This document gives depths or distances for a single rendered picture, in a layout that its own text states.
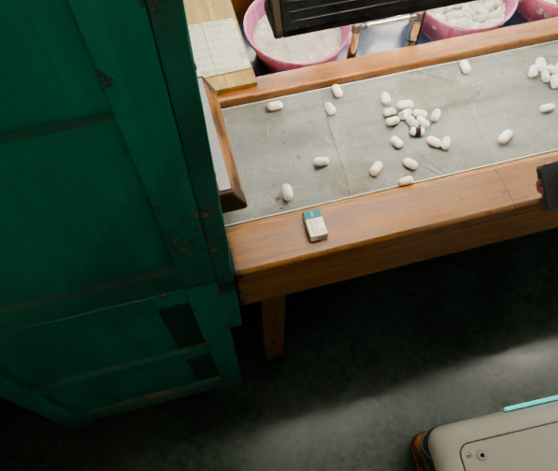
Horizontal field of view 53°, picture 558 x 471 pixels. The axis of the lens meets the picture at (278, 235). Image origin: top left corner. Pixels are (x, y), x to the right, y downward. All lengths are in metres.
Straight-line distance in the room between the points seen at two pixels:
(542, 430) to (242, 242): 0.92
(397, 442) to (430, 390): 0.19
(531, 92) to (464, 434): 0.84
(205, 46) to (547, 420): 1.25
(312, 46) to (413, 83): 0.26
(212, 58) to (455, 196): 0.63
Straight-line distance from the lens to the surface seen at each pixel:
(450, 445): 1.53
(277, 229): 1.10
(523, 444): 1.59
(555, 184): 0.87
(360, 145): 1.25
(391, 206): 1.15
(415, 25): 1.41
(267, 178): 1.19
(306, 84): 1.32
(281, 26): 1.00
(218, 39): 1.40
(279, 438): 1.75
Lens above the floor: 1.74
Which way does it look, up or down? 63 degrees down
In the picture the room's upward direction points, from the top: straight up
